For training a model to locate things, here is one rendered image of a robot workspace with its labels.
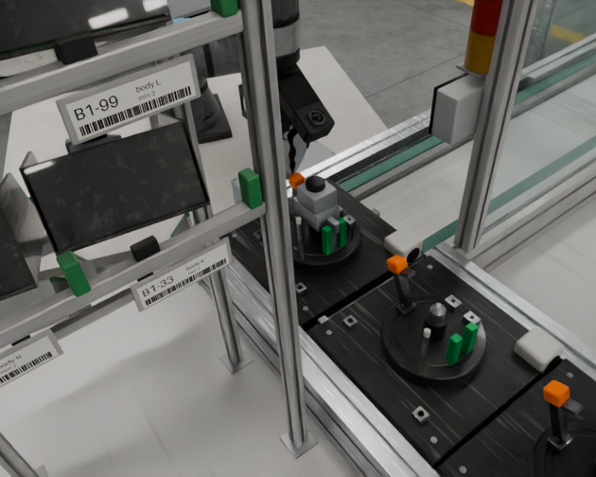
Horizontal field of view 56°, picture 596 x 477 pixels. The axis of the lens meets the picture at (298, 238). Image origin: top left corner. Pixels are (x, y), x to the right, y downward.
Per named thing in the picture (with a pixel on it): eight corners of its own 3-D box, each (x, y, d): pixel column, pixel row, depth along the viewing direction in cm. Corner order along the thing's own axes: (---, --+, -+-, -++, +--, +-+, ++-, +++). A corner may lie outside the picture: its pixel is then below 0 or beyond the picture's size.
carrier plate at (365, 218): (219, 242, 96) (218, 234, 94) (329, 186, 105) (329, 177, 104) (303, 332, 81) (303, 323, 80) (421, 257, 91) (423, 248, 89)
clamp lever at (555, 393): (547, 438, 63) (541, 387, 60) (558, 428, 64) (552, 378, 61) (577, 455, 60) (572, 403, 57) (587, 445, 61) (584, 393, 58)
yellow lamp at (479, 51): (455, 64, 73) (461, 27, 69) (481, 52, 75) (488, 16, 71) (485, 78, 70) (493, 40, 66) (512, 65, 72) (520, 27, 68)
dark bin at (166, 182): (58, 195, 69) (34, 137, 67) (160, 163, 73) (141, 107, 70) (56, 257, 44) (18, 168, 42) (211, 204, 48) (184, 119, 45)
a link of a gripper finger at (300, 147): (288, 157, 94) (284, 109, 87) (309, 173, 90) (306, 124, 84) (272, 165, 92) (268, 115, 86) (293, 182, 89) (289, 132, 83)
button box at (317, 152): (234, 203, 111) (229, 178, 107) (317, 162, 119) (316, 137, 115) (253, 221, 107) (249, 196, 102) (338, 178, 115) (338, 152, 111)
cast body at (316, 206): (293, 211, 89) (290, 177, 84) (315, 200, 91) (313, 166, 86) (325, 239, 84) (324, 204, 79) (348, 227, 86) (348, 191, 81)
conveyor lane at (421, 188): (227, 278, 102) (219, 239, 95) (524, 115, 135) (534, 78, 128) (324, 387, 85) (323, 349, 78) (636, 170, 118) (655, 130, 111)
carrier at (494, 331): (309, 339, 80) (306, 281, 72) (429, 262, 90) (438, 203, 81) (432, 471, 66) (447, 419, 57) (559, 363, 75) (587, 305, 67)
